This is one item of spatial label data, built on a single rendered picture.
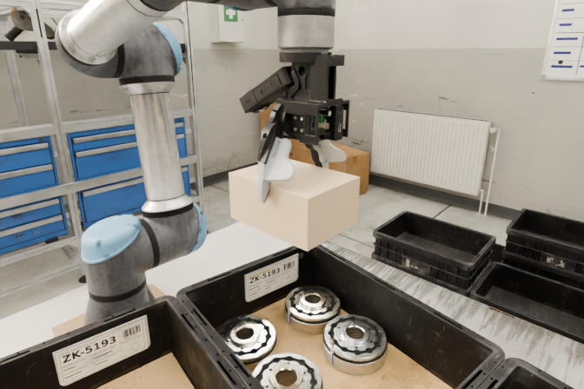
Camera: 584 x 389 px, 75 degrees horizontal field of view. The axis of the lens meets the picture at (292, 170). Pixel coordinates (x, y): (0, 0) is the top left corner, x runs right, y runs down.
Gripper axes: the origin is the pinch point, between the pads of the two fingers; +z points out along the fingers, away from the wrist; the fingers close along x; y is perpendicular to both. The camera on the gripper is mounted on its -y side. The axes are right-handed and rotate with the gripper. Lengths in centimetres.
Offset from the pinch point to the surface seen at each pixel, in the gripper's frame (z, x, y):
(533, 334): 40, 48, 30
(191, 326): 17.7, -16.7, -4.4
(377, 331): 24.4, 7.8, 12.1
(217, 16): -48, 184, -260
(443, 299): 40, 47, 10
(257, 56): -13, 243, -273
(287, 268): 21.0, 7.4, -8.1
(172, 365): 27.5, -17.8, -9.4
